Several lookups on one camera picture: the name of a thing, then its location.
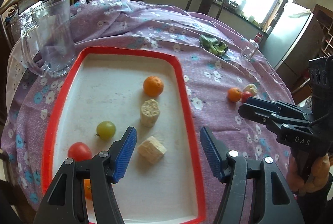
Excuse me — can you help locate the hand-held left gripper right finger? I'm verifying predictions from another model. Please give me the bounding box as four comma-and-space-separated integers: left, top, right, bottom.
200, 126, 305, 224

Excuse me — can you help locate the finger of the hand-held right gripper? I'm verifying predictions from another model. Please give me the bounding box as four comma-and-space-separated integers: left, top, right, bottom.
246, 97, 312, 121
238, 104, 311, 136

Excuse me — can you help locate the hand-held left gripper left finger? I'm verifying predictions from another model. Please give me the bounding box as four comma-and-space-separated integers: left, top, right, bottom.
32, 126, 137, 224

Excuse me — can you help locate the red tomato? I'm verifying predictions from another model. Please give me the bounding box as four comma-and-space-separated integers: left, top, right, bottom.
68, 142, 93, 162
241, 91, 253, 104

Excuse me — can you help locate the beige corn cob piece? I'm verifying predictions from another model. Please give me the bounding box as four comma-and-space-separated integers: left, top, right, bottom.
243, 83, 258, 96
140, 99, 159, 128
137, 136, 167, 164

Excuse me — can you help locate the green tomato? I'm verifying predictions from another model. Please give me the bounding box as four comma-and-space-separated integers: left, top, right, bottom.
96, 121, 116, 141

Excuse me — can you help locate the orange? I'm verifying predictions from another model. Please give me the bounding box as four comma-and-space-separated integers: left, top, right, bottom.
83, 179, 93, 200
227, 87, 242, 103
143, 76, 164, 97

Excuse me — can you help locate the red rimmed white tray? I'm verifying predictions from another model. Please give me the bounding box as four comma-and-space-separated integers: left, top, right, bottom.
41, 46, 206, 224

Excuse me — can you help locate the person's right hand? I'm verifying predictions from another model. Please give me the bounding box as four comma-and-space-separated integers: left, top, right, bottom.
286, 151, 331, 195

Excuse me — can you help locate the glass bottle with red cap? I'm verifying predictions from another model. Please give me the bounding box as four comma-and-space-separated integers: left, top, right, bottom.
241, 33, 263, 61

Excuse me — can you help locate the silver refrigerator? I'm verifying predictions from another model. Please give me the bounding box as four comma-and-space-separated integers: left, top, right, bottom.
260, 0, 322, 71

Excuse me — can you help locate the green leafy vegetable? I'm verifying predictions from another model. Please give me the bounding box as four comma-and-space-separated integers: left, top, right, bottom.
199, 34, 229, 56

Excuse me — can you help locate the wooden shelf unit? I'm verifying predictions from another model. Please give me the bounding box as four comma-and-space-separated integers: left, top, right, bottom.
313, 4, 333, 58

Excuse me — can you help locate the white plastic bag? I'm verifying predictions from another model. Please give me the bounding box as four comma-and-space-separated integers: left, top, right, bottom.
283, 0, 313, 19

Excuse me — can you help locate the purple floral tablecloth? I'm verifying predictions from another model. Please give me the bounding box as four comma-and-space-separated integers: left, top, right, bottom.
1, 0, 299, 224

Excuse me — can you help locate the clear glass mug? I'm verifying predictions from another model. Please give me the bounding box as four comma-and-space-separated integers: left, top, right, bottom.
20, 0, 77, 78

